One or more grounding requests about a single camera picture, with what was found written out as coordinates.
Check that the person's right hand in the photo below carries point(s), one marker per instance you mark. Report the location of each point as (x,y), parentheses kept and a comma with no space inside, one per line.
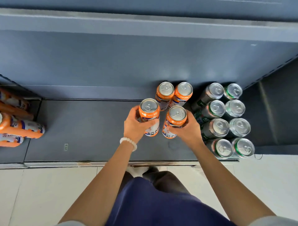
(191,133)

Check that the person's left hand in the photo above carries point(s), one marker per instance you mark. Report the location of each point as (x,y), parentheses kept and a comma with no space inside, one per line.
(135,127)

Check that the orange striped soda can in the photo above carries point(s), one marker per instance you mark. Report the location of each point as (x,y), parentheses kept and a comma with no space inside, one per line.
(184,89)
(149,106)
(177,114)
(11,142)
(164,89)
(23,128)

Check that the grey metal shelf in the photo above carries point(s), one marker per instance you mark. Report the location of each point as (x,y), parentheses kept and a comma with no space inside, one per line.
(93,130)

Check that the person's left forearm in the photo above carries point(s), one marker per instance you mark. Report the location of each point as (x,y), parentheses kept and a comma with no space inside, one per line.
(100,186)

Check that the person's right forearm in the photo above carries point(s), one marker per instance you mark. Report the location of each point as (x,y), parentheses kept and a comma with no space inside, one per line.
(228,181)

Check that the dark grey shelf unit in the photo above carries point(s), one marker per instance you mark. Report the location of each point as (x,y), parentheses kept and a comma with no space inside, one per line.
(279,111)

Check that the grey shoe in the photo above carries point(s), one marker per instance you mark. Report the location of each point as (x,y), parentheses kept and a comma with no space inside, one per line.
(136,171)

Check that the navy blue shirt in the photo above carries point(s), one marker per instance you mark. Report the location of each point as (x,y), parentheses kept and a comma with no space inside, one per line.
(151,209)

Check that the light grey shirt sleeve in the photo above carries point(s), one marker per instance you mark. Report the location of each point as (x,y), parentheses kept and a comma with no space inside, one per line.
(274,221)
(72,224)

